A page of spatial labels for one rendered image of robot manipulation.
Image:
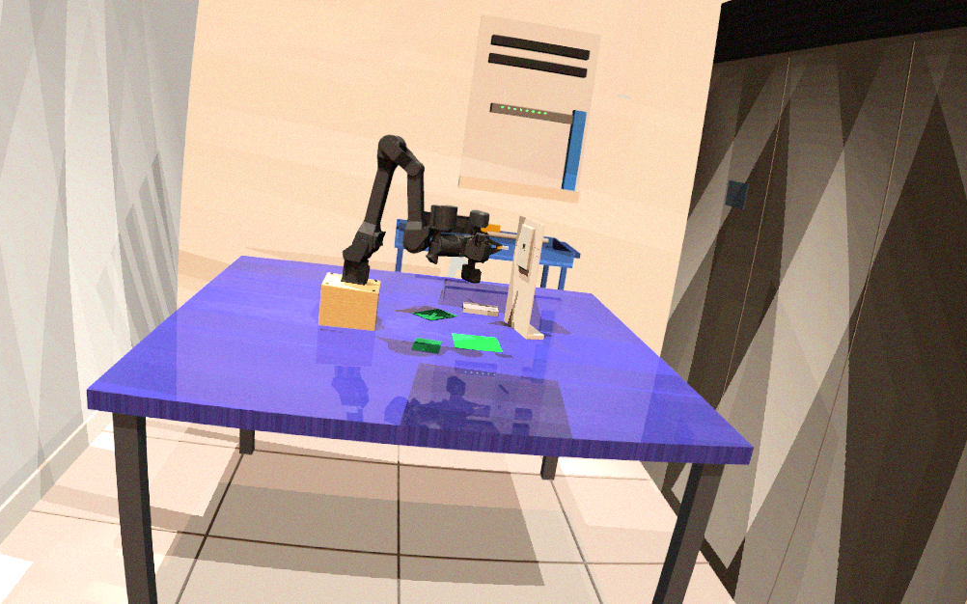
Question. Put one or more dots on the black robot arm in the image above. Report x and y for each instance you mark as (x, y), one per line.
(392, 152)

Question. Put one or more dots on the white rectangular block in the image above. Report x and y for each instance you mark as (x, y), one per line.
(480, 309)

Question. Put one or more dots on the bright green square zone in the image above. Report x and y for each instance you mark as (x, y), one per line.
(476, 342)

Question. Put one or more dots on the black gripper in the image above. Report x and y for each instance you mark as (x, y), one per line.
(479, 220)

